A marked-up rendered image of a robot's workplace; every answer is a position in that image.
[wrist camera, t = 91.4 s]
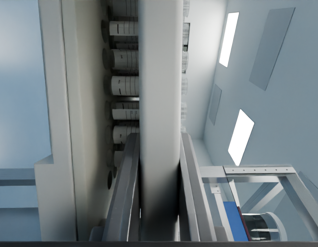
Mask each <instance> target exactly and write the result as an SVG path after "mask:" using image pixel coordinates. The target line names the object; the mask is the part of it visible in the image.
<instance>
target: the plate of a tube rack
mask: <svg viewBox="0 0 318 247"><path fill-rule="evenodd" d="M182 36H183V0H138V55H139V135H140V213H141V241H178V217H179V167H180V126H181V81H182Z"/></svg>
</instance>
